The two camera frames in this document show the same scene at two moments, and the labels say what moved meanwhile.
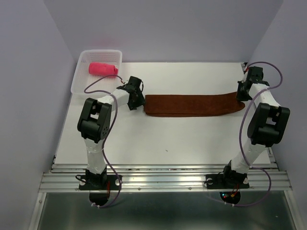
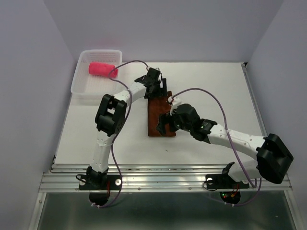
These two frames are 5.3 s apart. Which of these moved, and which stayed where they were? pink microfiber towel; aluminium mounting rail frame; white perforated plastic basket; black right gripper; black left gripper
Moved: black left gripper; black right gripper
Stayed: white perforated plastic basket; aluminium mounting rail frame; pink microfiber towel
